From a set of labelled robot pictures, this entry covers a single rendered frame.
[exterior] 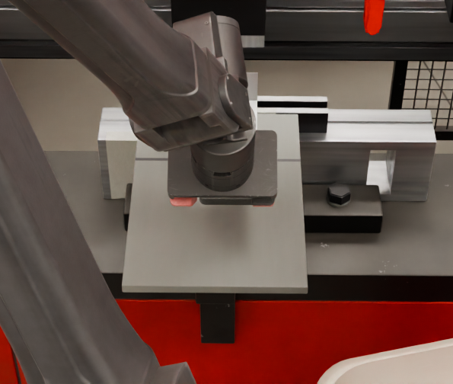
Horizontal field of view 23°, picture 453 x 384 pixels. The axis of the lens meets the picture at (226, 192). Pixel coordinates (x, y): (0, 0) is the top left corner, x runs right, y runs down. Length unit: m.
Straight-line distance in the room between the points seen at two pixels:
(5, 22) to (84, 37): 0.80
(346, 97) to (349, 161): 1.61
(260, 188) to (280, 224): 0.12
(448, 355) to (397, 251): 0.70
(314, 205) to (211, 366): 0.25
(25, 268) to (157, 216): 0.58
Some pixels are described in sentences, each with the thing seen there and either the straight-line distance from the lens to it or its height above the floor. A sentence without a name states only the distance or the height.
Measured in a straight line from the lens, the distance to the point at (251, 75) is 1.27.
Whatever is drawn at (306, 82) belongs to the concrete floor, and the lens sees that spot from 2.95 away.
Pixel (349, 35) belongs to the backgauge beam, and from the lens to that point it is 1.51.
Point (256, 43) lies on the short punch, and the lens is 1.22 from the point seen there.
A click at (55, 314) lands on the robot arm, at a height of 1.37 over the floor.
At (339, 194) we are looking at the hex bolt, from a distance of 1.28.
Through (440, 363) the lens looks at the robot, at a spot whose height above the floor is 1.35.
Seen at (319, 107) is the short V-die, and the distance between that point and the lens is 1.29.
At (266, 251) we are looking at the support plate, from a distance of 1.11.
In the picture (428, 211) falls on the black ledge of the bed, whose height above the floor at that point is 0.88.
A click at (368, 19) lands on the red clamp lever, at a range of 1.12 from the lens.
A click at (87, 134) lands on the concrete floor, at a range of 2.80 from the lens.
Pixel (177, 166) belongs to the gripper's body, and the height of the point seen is 1.11.
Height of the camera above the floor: 1.80
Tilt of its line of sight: 43 degrees down
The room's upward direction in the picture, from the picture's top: straight up
